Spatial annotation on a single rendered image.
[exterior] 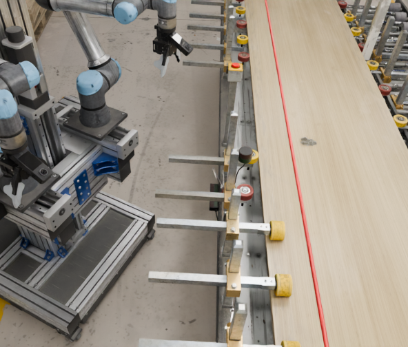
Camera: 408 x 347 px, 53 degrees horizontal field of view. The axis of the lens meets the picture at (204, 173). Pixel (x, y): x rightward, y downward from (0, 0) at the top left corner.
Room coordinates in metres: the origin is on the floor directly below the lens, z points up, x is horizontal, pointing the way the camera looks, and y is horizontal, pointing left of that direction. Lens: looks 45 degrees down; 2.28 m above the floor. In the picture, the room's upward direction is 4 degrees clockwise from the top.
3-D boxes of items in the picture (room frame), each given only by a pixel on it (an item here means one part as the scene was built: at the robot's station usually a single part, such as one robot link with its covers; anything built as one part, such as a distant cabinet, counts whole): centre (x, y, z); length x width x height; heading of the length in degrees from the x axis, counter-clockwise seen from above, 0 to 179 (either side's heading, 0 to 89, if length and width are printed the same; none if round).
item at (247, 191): (1.29, -0.19, 0.85); 0.08 x 0.08 x 0.11
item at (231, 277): (0.80, -0.14, 0.95); 0.13 x 0.06 x 0.05; 1
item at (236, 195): (1.08, -0.13, 0.89); 0.03 x 0.03 x 0.48; 1
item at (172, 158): (1.53, -0.03, 0.84); 0.43 x 0.03 x 0.04; 91
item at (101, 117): (1.57, 0.55, 1.09); 0.15 x 0.15 x 0.10
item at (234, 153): (1.33, -0.13, 0.87); 0.03 x 0.03 x 0.48; 1
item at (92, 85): (1.58, 0.54, 1.21); 0.13 x 0.12 x 0.14; 163
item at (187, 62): (2.53, -0.01, 0.82); 0.43 x 0.03 x 0.04; 91
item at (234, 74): (1.84, -0.12, 1.18); 0.07 x 0.07 x 0.08; 1
